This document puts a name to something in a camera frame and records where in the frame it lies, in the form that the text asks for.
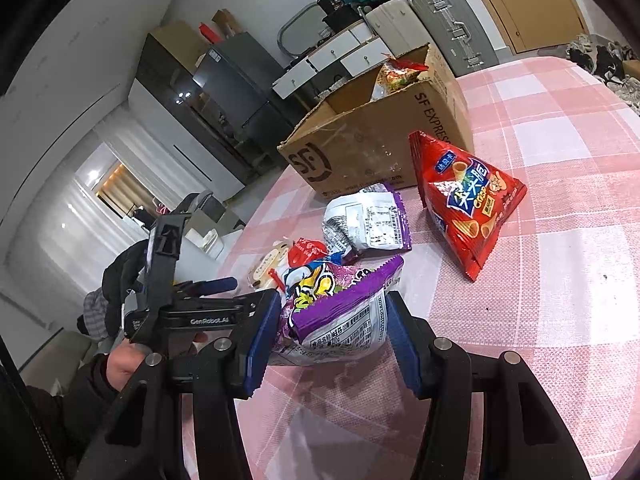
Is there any black garment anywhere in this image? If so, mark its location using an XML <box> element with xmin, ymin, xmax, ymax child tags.
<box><xmin>102</xmin><ymin>242</ymin><xmax>151</xmax><ymax>311</ymax></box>

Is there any grey white snack bag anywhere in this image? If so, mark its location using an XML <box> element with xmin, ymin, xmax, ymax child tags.
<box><xmin>322</xmin><ymin>183</ymin><xmax>413</xmax><ymax>263</ymax></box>

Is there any grey refrigerator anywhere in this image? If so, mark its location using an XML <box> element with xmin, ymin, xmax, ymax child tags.
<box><xmin>192</xmin><ymin>32</ymin><xmax>301</xmax><ymax>146</ymax></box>

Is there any red packet with white circle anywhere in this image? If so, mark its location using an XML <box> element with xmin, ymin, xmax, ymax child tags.
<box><xmin>289</xmin><ymin>237</ymin><xmax>328</xmax><ymax>266</ymax></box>

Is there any white wardrobe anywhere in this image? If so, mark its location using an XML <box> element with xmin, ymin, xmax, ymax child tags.
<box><xmin>127</xmin><ymin>82</ymin><xmax>246</xmax><ymax>201</ymax></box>

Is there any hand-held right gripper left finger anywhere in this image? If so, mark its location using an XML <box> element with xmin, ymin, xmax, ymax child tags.
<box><xmin>75</xmin><ymin>289</ymin><xmax>283</xmax><ymax>480</ymax></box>

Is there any white canister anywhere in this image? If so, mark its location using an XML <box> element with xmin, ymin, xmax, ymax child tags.
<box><xmin>192</xmin><ymin>227</ymin><xmax>221</xmax><ymax>261</ymax></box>

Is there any red triangular snack bag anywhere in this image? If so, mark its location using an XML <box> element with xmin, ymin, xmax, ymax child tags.
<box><xmin>408</xmin><ymin>130</ymin><xmax>528</xmax><ymax>282</ymax></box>

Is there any person's left hand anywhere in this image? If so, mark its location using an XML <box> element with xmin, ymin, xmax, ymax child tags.
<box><xmin>102</xmin><ymin>330</ymin><xmax>211</xmax><ymax>393</ymax></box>

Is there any person's left forearm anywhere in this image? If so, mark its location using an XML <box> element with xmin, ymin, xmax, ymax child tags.
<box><xmin>20</xmin><ymin>355</ymin><xmax>131</xmax><ymax>480</ymax></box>

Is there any brown cardboard box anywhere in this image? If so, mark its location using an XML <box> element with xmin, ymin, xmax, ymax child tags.
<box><xmin>277</xmin><ymin>42</ymin><xmax>473</xmax><ymax>197</ymax></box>

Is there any dark tall cabinet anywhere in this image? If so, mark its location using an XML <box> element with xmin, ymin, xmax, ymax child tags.
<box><xmin>135</xmin><ymin>20</ymin><xmax>266</xmax><ymax>186</ymax></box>

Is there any white curtain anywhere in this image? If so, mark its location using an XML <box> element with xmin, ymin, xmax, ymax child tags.
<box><xmin>0</xmin><ymin>125</ymin><xmax>166</xmax><ymax>311</ymax></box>

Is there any silver suitcase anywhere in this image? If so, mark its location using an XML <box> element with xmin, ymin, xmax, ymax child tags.
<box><xmin>407</xmin><ymin>0</ymin><xmax>501</xmax><ymax>78</ymax></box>

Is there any tan wooden door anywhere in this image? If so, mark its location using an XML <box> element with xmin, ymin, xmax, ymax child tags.
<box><xmin>452</xmin><ymin>0</ymin><xmax>590</xmax><ymax>55</ymax></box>

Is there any brown paper bag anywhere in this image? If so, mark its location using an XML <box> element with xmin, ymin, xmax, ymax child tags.
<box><xmin>212</xmin><ymin>8</ymin><xmax>241</xmax><ymax>41</ymax></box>

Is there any small cardboard box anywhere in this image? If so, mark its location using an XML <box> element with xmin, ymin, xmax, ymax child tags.
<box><xmin>190</xmin><ymin>192</ymin><xmax>241</xmax><ymax>233</ymax></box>

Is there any orange noodle snack bag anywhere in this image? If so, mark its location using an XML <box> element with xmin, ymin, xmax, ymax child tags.
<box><xmin>372</xmin><ymin>62</ymin><xmax>426</xmax><ymax>101</ymax></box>

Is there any white drawer desk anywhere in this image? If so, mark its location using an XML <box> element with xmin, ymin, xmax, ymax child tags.
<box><xmin>272</xmin><ymin>20</ymin><xmax>391</xmax><ymax>101</ymax></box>

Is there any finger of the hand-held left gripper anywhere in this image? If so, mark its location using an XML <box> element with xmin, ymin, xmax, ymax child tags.
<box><xmin>232</xmin><ymin>291</ymin><xmax>275</xmax><ymax>317</ymax></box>
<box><xmin>172</xmin><ymin>276</ymin><xmax>239</xmax><ymax>297</ymax></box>

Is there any oval mirror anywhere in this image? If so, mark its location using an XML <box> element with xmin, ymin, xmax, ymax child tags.
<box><xmin>277</xmin><ymin>2</ymin><xmax>326</xmax><ymax>56</ymax></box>

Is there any dark cloth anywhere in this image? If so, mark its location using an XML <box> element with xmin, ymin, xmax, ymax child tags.
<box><xmin>172</xmin><ymin>190</ymin><xmax>211</xmax><ymax>216</ymax></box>

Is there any plaid cloth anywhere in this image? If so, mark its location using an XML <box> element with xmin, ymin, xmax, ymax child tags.
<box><xmin>77</xmin><ymin>290</ymin><xmax>121</xmax><ymax>341</ymax></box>

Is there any beige suitcase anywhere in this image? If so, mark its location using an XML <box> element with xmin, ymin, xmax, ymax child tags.
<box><xmin>364</xmin><ymin>0</ymin><xmax>431</xmax><ymax>51</ymax></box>

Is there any pile of sneakers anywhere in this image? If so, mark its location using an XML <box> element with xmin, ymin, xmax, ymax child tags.
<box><xmin>565</xmin><ymin>34</ymin><xmax>640</xmax><ymax>106</ymax></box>

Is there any white pastry packet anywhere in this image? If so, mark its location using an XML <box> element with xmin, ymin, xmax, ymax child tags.
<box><xmin>248</xmin><ymin>240</ymin><xmax>293</xmax><ymax>293</ymax></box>

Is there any purple cartoon snack bag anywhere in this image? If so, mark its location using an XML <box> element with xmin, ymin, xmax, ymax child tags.
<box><xmin>267</xmin><ymin>254</ymin><xmax>405</xmax><ymax>367</ymax></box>

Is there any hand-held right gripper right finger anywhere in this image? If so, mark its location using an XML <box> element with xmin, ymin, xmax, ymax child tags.
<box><xmin>384</xmin><ymin>290</ymin><xmax>596</xmax><ymax>480</ymax></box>

